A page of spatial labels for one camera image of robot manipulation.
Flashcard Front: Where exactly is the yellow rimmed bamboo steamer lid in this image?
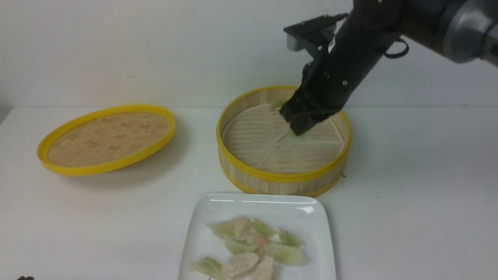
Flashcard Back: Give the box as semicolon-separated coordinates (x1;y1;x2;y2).
37;104;176;177

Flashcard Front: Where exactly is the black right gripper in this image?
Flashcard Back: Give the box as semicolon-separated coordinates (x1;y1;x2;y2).
279;9;400;135

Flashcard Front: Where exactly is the white square plate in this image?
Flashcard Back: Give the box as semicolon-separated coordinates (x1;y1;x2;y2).
178;193;338;280

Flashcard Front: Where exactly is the green dumpling plate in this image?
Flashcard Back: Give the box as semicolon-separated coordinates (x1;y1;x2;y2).
279;228;305;248
224;238;258;256
253;218;276;239
207;221;235;238
189;257;224;280

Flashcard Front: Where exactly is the pink dumpling plate centre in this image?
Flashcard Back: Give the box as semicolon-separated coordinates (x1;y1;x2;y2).
253;232;268;255

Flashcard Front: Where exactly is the green dumpling plate top left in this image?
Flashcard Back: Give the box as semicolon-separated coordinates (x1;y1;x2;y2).
207;221;235;238

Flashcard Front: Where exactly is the green dumpling plate top middle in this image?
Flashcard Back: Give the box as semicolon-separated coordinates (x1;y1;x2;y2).
253;218;276;239

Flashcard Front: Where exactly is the green dumpling plate bottom left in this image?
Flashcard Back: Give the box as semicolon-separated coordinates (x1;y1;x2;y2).
189;257;224;280

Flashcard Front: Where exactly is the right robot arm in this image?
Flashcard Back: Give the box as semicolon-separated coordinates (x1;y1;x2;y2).
279;0;497;135

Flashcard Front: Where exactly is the white dumpling plate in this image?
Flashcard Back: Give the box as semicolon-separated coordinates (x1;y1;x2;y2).
222;253;260;279
252;256;274;280

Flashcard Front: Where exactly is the yellow rimmed bamboo steamer basket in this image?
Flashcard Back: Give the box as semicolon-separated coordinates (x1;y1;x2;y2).
216;86;352;197

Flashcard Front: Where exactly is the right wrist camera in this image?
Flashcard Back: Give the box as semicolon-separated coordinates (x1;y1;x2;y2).
283;13;349;56

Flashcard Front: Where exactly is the green dumpling plate right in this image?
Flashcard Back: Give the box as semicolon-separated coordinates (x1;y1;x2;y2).
279;228;305;248

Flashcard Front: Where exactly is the green dumpling plate centre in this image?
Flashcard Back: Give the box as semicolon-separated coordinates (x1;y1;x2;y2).
224;238;258;256

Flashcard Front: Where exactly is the white steamer liner cloth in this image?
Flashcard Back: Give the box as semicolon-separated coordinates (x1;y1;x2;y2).
222;103;345;174

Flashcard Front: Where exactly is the white dumpling plate bottom right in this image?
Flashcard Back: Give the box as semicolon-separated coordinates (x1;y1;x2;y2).
252;256;274;280

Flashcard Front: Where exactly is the pale pink dumpling plate top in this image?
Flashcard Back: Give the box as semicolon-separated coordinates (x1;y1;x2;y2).
231;217;253;240

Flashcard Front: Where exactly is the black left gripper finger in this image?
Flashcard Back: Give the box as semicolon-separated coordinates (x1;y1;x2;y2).
17;276;35;280

